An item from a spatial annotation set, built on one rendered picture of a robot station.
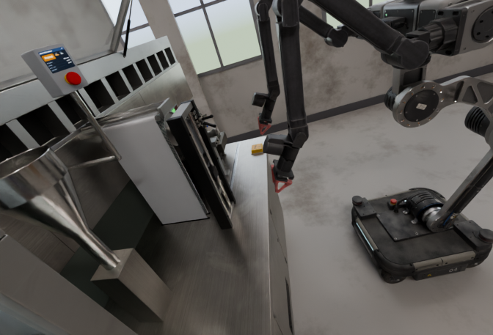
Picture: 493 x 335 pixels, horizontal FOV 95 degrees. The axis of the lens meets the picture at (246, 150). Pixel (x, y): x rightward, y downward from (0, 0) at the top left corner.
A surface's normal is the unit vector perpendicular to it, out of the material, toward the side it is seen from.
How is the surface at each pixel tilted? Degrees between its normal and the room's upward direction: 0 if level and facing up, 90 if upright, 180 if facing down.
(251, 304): 0
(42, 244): 90
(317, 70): 90
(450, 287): 0
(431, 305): 0
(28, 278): 90
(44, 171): 90
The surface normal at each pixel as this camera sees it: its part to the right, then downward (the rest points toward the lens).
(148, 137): -0.06, 0.55
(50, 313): 0.96, -0.19
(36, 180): 0.84, 0.06
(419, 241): -0.27, -0.81
